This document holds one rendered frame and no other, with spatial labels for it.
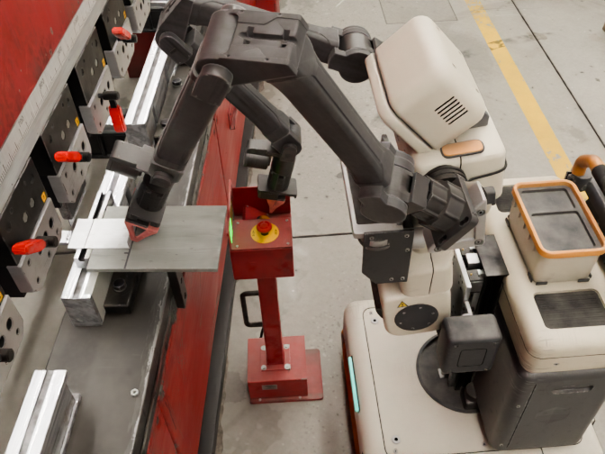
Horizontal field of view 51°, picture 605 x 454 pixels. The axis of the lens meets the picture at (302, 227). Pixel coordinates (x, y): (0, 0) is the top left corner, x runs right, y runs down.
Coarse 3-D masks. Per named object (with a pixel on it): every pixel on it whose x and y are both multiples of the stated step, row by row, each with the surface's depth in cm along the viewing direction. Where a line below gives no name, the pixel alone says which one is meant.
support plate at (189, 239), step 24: (120, 216) 136; (168, 216) 136; (192, 216) 135; (216, 216) 135; (144, 240) 131; (168, 240) 131; (192, 240) 131; (216, 240) 130; (96, 264) 127; (120, 264) 126; (144, 264) 126; (168, 264) 126; (192, 264) 126; (216, 264) 126
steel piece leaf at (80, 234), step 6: (78, 222) 135; (84, 222) 135; (90, 222) 135; (78, 228) 134; (84, 228) 133; (90, 228) 133; (72, 234) 132; (78, 234) 132; (84, 234) 132; (72, 240) 131; (78, 240) 131; (84, 240) 131; (72, 246) 130; (78, 246) 130; (84, 246) 130
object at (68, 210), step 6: (84, 180) 127; (84, 186) 127; (84, 192) 129; (78, 198) 124; (66, 204) 119; (72, 204) 121; (78, 204) 127; (60, 210) 120; (66, 210) 120; (72, 210) 121; (66, 216) 121; (72, 216) 121; (72, 222) 123
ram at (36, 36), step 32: (0, 0) 88; (32, 0) 98; (64, 0) 110; (96, 0) 126; (0, 32) 88; (32, 32) 98; (64, 32) 110; (0, 64) 88; (32, 64) 98; (64, 64) 110; (0, 96) 88; (0, 128) 88; (32, 128) 98; (0, 192) 88
